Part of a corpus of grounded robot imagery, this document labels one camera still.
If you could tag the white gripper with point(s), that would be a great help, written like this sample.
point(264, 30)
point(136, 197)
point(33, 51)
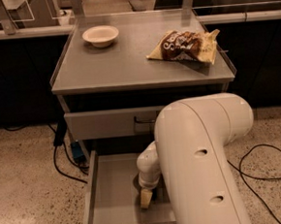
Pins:
point(149, 182)

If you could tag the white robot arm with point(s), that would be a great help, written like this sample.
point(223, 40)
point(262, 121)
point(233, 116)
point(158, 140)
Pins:
point(188, 154)

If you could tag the open grey middle drawer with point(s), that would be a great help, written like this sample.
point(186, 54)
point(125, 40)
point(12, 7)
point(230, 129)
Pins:
point(113, 194)

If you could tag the closed grey top drawer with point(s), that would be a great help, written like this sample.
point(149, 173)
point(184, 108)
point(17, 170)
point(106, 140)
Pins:
point(110, 123)

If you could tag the dark background counter cabinets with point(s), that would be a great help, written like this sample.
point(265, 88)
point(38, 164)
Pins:
point(26, 66)

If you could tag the blue power adapter box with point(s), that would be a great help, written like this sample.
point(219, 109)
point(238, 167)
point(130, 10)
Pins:
point(77, 152)

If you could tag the yellow brown chip bag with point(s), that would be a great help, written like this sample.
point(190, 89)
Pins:
point(179, 46)

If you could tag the white paper bowl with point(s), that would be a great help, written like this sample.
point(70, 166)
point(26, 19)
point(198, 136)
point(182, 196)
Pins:
point(100, 36)

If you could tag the black drawer handle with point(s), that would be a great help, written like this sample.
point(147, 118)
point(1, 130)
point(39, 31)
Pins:
point(144, 121)

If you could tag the grey cabinet counter frame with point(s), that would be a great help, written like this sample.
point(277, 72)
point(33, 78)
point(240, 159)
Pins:
point(120, 76)

